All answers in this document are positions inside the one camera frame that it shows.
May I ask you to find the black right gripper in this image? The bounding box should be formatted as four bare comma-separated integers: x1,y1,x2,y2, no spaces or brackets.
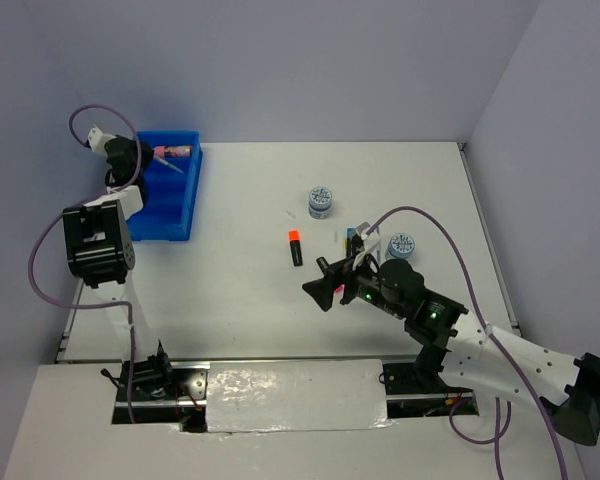
302,247,407,319

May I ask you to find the green gel pen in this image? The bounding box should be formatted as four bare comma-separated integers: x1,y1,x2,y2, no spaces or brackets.
153,155,185,174

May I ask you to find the pink capped pencil tube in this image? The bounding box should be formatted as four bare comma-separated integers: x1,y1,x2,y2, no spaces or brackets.
154,145,193,160

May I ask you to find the blue paint jar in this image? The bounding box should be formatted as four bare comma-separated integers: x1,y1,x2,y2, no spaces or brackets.
385,232,416,259
308,186,333,220

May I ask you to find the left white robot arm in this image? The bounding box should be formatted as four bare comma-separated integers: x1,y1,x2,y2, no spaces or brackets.
62,127,176,399

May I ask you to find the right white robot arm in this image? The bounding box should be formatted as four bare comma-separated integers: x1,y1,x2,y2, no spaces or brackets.
302,257,600,446

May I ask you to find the pink capped black highlighter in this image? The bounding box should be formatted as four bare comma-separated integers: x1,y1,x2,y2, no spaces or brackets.
333,285,344,299

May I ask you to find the blue plastic compartment bin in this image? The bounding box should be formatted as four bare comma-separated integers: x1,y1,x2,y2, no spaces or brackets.
127,130,203,242

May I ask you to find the orange capped black highlighter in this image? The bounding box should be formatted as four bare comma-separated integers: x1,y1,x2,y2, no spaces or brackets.
288,230,303,267

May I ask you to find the blue capped black highlighter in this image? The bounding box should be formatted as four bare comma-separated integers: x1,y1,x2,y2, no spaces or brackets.
345,227,356,255

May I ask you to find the silver foil covered plate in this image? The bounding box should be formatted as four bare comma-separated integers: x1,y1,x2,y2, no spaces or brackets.
206,359,391,433

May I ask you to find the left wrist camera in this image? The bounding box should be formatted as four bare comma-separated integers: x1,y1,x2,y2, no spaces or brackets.
87,125,115,156

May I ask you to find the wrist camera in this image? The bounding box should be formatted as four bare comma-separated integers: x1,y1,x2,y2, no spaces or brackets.
87,125,115,156
351,222,381,270

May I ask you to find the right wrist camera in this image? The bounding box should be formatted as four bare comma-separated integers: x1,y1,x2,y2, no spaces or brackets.
351,222,381,270

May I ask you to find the black metal base rail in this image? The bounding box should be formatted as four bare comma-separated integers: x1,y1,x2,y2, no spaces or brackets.
111,357,479,434

